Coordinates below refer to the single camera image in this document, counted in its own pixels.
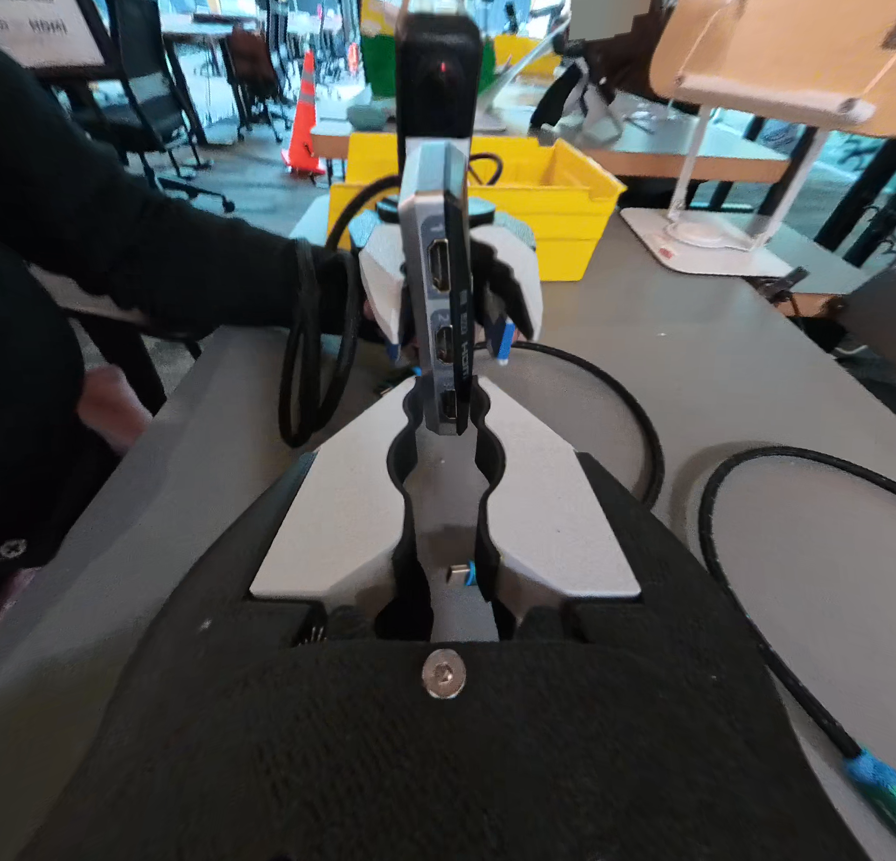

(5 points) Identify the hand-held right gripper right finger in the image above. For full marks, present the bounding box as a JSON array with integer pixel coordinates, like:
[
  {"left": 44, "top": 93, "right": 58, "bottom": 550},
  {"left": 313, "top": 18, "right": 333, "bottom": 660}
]
[{"left": 472, "top": 377, "right": 644, "bottom": 620}]

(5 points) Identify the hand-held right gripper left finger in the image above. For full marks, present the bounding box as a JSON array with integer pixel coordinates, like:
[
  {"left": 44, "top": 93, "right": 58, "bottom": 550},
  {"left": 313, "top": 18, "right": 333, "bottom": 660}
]
[{"left": 248, "top": 377, "right": 434, "bottom": 620}]

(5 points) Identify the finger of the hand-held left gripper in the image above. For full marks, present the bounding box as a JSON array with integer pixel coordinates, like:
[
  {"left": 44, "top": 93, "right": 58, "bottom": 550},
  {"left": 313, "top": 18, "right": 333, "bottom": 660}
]
[
  {"left": 358, "top": 223, "right": 413, "bottom": 367},
  {"left": 468, "top": 224, "right": 545, "bottom": 367}
]

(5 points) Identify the grey black hdmi hub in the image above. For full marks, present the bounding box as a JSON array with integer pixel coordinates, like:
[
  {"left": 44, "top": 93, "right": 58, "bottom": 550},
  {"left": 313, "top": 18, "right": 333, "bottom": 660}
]
[{"left": 396, "top": 139, "right": 478, "bottom": 437}]

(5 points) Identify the black braided hdmi cable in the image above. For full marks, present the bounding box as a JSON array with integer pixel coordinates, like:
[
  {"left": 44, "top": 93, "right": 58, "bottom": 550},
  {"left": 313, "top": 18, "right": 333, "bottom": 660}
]
[{"left": 279, "top": 242, "right": 896, "bottom": 816}]

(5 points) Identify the person's left forearm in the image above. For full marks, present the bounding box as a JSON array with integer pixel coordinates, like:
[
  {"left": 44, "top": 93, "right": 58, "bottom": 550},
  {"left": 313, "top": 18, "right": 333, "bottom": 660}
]
[{"left": 0, "top": 49, "right": 361, "bottom": 344}]

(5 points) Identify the green bin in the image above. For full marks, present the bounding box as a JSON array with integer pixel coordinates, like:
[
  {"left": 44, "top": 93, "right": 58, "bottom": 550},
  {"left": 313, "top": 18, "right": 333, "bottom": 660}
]
[{"left": 360, "top": 0, "right": 400, "bottom": 99}]

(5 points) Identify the yellow plastic bin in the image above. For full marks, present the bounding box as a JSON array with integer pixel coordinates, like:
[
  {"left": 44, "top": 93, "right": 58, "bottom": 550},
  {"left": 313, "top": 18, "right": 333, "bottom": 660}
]
[
  {"left": 493, "top": 34, "right": 554, "bottom": 78},
  {"left": 328, "top": 132, "right": 629, "bottom": 283}
]

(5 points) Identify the orange traffic cone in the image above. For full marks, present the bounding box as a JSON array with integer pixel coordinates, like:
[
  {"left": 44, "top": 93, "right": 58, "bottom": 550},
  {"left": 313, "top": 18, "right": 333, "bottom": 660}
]
[{"left": 281, "top": 49, "right": 328, "bottom": 176}]

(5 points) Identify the brown desk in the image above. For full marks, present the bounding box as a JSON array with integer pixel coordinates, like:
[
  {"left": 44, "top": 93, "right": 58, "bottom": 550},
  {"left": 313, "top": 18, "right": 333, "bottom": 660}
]
[{"left": 308, "top": 102, "right": 795, "bottom": 183}]

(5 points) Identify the black clamp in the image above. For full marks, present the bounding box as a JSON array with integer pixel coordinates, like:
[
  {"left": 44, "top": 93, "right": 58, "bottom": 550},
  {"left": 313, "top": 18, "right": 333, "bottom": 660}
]
[{"left": 752, "top": 266, "right": 813, "bottom": 316}]

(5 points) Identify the black office chair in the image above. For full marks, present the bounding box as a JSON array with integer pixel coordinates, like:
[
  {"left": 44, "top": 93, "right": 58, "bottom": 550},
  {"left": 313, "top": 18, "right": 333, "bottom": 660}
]
[{"left": 98, "top": 0, "right": 237, "bottom": 215}]

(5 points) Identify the person's torso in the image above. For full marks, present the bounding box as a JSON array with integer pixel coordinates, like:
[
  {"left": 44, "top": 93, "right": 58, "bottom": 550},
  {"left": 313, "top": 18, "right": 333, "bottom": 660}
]
[{"left": 0, "top": 245, "right": 88, "bottom": 582}]

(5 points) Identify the printed tag sign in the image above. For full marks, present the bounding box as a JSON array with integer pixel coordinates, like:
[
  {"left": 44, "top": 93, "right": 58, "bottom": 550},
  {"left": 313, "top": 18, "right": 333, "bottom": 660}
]
[{"left": 0, "top": 0, "right": 116, "bottom": 82}]

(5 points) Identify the thin black hub cable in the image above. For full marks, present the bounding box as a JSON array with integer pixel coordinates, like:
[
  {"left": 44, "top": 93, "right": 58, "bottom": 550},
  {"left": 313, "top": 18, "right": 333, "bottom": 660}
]
[{"left": 325, "top": 154, "right": 505, "bottom": 246}]

